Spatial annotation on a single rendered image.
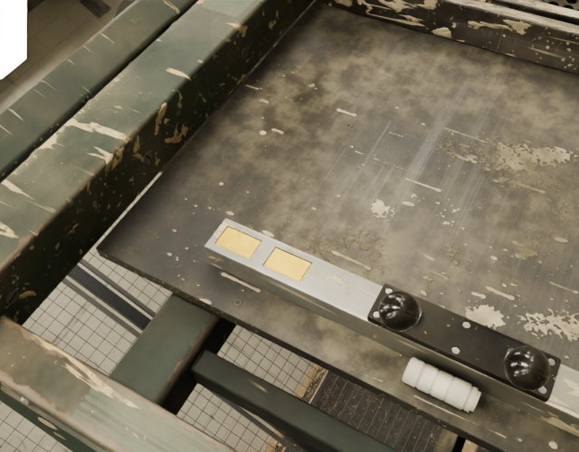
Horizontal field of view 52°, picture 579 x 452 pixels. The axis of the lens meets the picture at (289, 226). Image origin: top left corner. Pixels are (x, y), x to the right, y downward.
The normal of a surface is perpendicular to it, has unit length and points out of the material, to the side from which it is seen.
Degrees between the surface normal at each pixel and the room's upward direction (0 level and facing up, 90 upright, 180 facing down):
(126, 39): 90
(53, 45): 90
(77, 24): 90
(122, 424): 60
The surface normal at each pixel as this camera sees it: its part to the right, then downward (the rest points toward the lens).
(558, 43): -0.49, 0.71
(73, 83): 0.41, -0.33
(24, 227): -0.04, -0.60
